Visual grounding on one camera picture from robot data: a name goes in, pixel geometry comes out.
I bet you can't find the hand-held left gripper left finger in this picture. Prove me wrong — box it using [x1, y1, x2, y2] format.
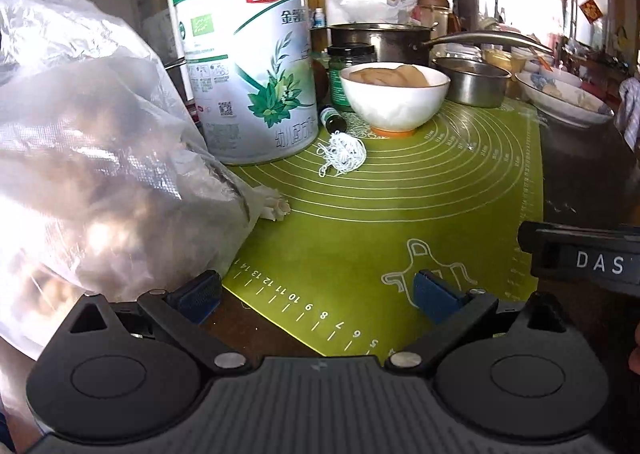
[65, 270, 252, 375]

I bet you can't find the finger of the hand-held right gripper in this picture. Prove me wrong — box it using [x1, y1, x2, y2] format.
[517, 220, 640, 255]

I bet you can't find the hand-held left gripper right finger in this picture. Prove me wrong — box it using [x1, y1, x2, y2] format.
[384, 270, 572, 375]

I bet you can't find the white bowl with orange base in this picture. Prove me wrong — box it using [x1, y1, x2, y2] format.
[339, 62, 451, 137]

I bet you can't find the round steel bowl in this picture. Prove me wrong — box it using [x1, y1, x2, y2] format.
[431, 56, 513, 108]

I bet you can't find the small white bowl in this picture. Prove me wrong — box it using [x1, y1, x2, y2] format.
[520, 51, 556, 74]

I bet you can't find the green silicone baking mat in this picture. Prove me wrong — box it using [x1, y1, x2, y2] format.
[220, 98, 546, 365]

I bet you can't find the pale garlic piece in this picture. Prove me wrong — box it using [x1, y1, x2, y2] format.
[257, 186, 292, 222]

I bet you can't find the blue patterned white plate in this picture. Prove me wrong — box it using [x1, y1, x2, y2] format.
[515, 71, 615, 129]

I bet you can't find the blue plaid cloth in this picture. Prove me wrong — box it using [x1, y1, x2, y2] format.
[614, 78, 640, 149]

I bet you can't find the clear plastic bag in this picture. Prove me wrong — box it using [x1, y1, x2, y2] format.
[0, 0, 281, 360]

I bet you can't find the yellow plastic container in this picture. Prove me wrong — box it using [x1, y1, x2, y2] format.
[482, 48, 513, 68]

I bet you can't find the small dark green bottle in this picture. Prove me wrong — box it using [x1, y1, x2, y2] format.
[320, 106, 358, 137]

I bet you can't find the white green milk powder can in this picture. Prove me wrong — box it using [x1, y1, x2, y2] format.
[171, 0, 321, 165]

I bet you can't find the reddish brown fruit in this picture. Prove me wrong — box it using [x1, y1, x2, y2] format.
[312, 58, 331, 107]

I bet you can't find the green glass jar black lid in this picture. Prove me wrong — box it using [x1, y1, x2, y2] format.
[326, 44, 377, 109]

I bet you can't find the brown baby bottle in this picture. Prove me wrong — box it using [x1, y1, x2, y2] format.
[417, 0, 451, 27]

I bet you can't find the white plastic bag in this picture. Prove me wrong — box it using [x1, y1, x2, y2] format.
[325, 0, 425, 27]

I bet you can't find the white string bundle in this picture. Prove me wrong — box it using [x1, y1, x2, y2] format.
[315, 130, 367, 179]

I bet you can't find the steel saucepan with long handle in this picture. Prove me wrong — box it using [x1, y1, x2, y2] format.
[327, 22, 555, 69]

